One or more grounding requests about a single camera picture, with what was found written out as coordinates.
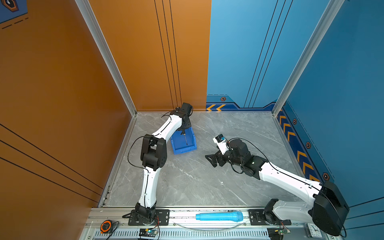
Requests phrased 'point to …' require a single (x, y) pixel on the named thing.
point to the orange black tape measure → (106, 226)
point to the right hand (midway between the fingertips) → (210, 151)
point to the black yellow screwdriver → (184, 136)
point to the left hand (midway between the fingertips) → (185, 124)
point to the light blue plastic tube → (236, 216)
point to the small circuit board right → (282, 231)
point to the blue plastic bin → (182, 143)
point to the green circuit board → (148, 232)
